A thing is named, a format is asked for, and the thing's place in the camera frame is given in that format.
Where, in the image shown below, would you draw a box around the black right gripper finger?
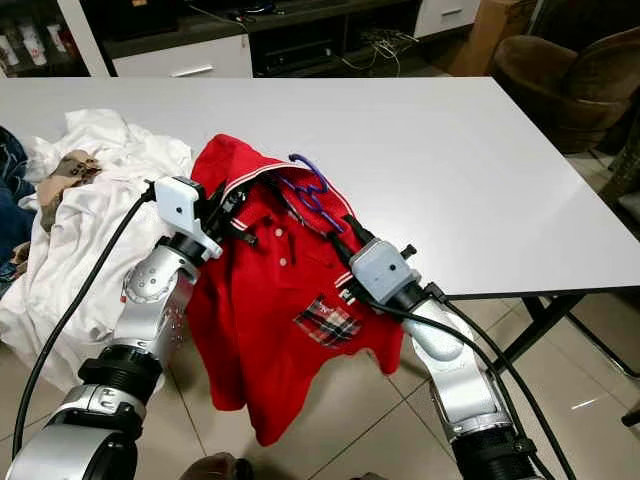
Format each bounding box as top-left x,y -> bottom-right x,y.
326,213 -> 367,251

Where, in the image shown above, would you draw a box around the purple wire hanger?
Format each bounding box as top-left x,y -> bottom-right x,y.
278,153 -> 346,238

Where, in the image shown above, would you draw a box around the red polo shirt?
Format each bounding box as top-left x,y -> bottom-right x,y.
188,133 -> 406,448

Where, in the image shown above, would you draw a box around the wide white drawer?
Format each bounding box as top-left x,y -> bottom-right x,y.
112,35 -> 253,79

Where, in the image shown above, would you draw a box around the black av receiver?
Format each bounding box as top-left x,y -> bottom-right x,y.
253,38 -> 336,77

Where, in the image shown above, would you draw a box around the blue denim jeans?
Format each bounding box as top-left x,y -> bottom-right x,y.
0,128 -> 33,286

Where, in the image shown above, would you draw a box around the black table leg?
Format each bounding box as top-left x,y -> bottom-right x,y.
525,298 -> 640,353
495,295 -> 576,376

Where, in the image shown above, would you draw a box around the black speaker box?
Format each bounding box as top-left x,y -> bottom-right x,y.
100,0 -> 181,41

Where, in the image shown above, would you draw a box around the white tv cabinet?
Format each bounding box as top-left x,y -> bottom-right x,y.
0,0 -> 486,79

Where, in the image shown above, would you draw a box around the white bottle red label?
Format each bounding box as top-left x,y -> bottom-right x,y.
25,27 -> 49,66
50,22 -> 69,56
3,33 -> 26,69

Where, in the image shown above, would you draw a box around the brown cardboard box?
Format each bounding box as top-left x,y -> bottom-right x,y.
448,0 -> 531,78

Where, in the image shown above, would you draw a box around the small white drawer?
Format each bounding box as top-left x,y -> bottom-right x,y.
412,0 -> 483,38

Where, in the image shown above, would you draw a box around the brown armchair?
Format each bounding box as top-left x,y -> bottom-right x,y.
493,28 -> 640,153

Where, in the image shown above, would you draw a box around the dark upholstered chair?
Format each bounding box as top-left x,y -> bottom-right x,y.
600,120 -> 640,231

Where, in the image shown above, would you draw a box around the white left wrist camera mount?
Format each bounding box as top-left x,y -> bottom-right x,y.
155,177 -> 223,259

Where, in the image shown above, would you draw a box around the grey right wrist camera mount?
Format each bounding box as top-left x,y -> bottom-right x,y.
348,238 -> 419,304

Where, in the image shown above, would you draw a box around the tangle of white cables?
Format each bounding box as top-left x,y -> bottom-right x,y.
345,25 -> 406,71

